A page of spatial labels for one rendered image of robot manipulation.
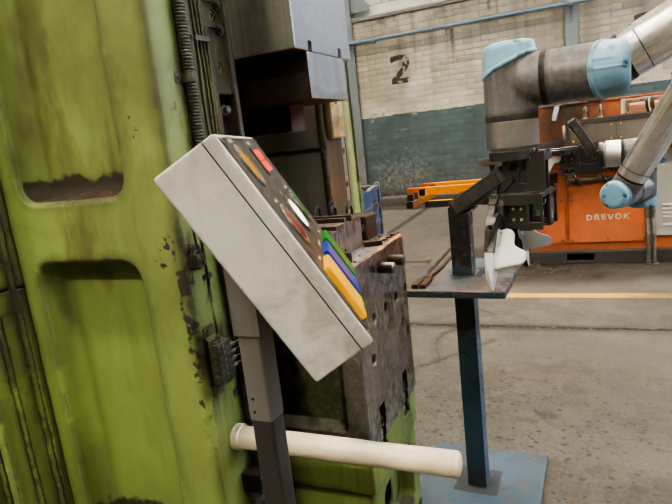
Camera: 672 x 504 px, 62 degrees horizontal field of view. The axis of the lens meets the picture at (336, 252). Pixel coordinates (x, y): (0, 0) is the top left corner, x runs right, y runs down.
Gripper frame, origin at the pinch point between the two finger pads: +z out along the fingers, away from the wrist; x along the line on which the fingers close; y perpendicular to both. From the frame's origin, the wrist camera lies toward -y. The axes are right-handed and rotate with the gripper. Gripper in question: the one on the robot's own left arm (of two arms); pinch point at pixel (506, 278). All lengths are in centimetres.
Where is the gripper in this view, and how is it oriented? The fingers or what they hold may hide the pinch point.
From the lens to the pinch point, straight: 92.7
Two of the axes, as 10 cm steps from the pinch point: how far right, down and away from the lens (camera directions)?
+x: 6.0, -2.2, 7.7
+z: 1.1, 9.7, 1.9
